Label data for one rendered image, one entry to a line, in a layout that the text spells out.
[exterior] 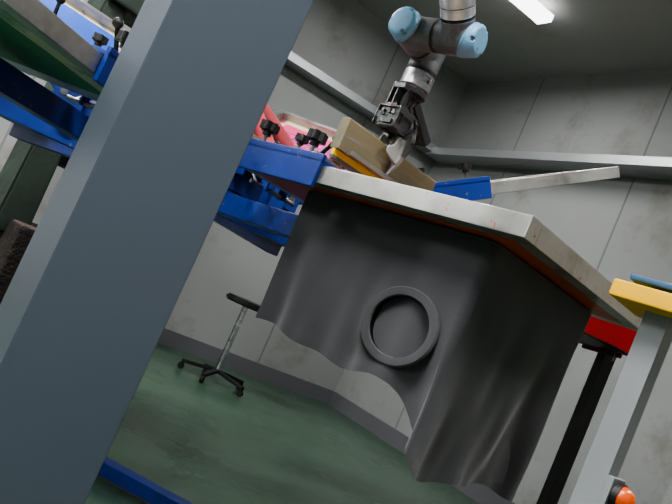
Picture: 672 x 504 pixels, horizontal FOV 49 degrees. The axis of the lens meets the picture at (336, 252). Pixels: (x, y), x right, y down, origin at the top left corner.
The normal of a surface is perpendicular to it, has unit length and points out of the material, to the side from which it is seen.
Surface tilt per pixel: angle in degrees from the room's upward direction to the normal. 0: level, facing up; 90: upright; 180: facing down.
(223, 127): 90
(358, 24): 90
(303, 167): 90
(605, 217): 90
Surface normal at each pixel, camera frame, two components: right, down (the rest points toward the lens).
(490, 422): 0.68, 0.33
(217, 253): 0.50, 0.14
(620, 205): -0.77, -0.38
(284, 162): -0.61, -0.33
